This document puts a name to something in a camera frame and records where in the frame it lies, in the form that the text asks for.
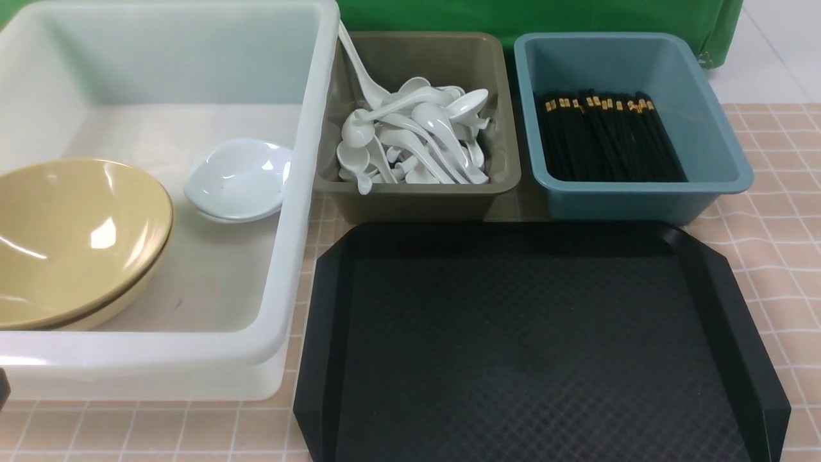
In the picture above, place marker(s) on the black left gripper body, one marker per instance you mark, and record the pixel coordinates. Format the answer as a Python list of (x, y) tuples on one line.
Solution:
[(5, 388)]

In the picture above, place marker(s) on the yellow noodle bowl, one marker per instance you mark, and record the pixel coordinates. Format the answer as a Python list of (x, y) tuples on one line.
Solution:
[(76, 233)]

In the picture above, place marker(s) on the white square side dish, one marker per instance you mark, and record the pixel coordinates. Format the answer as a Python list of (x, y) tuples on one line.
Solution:
[(240, 178)]

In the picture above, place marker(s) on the white soup spoon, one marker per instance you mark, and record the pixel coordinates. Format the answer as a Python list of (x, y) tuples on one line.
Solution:
[(422, 95)]

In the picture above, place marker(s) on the yellow bowl in tub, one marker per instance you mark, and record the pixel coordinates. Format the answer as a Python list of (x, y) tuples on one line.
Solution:
[(103, 314)]

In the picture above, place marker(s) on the large white plastic tub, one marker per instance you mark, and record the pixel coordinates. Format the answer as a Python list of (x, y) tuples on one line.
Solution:
[(158, 85)]

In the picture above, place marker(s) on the white dish in tub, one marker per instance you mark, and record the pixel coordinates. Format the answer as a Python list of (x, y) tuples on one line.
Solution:
[(217, 219)]

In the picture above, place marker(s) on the black serving tray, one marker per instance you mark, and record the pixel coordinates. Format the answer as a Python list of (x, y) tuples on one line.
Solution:
[(620, 341)]

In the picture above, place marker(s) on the long white spoon leaning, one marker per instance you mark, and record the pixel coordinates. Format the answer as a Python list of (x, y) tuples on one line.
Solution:
[(372, 91)]

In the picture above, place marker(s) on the pile of white spoons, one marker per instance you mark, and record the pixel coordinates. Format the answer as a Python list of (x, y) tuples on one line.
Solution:
[(424, 144)]

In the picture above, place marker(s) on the olive plastic spoon bin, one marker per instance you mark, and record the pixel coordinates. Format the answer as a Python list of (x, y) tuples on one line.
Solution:
[(470, 60)]

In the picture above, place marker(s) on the bundle of black chopsticks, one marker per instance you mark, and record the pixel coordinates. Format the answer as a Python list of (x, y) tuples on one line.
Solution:
[(591, 136)]

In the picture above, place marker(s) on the blue plastic chopstick bin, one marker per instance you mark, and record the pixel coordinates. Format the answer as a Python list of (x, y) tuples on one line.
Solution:
[(662, 66)]

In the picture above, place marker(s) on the pink checkered tablecloth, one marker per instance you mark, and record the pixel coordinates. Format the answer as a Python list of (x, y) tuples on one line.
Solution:
[(770, 235)]

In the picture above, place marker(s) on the green cloth backdrop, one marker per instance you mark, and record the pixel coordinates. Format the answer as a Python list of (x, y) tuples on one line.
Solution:
[(708, 27)]

